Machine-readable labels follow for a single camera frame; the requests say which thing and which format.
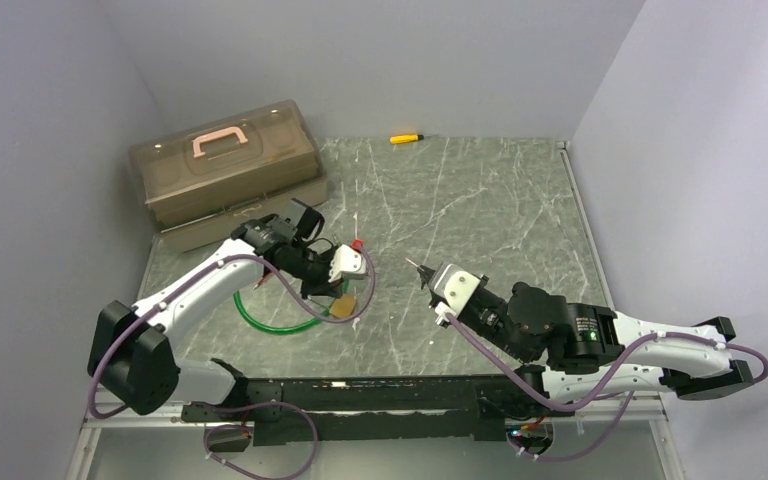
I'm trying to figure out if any brown translucent toolbox pink handle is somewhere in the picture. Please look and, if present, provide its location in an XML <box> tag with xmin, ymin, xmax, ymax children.
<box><xmin>128</xmin><ymin>100</ymin><xmax>328</xmax><ymax>252</ymax></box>

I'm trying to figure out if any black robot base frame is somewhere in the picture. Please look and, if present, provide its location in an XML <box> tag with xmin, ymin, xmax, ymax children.
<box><xmin>182</xmin><ymin>374</ymin><xmax>556</xmax><ymax>446</ymax></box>

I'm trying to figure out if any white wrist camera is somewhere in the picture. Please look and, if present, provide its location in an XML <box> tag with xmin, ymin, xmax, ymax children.
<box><xmin>329</xmin><ymin>244</ymin><xmax>368</xmax><ymax>282</ymax></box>
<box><xmin>428</xmin><ymin>262</ymin><xmax>481</xmax><ymax>327</ymax></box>

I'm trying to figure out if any green cable lock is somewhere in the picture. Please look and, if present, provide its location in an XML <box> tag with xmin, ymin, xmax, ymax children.
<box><xmin>232</xmin><ymin>280</ymin><xmax>352</xmax><ymax>337</ymax></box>

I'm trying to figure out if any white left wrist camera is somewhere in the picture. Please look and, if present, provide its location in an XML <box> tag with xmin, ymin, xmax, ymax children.
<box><xmin>329</xmin><ymin>244</ymin><xmax>368</xmax><ymax>282</ymax></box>

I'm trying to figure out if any yellow handled screwdriver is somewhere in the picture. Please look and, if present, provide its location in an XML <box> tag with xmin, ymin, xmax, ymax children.
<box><xmin>389</xmin><ymin>134</ymin><xmax>425</xmax><ymax>145</ymax></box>

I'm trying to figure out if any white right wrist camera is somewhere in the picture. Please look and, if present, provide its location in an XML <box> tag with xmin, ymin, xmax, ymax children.
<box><xmin>428</xmin><ymin>262</ymin><xmax>481</xmax><ymax>327</ymax></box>

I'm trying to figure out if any brass padlock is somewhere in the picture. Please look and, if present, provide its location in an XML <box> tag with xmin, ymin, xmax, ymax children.
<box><xmin>328</xmin><ymin>294</ymin><xmax>357</xmax><ymax>319</ymax></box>

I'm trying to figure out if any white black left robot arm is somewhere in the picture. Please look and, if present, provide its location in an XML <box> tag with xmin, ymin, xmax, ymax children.
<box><xmin>87</xmin><ymin>199</ymin><xmax>368</xmax><ymax>420</ymax></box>

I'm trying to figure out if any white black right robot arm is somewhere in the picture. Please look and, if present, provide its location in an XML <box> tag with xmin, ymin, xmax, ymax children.
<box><xmin>416</xmin><ymin>263</ymin><xmax>768</xmax><ymax>415</ymax></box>

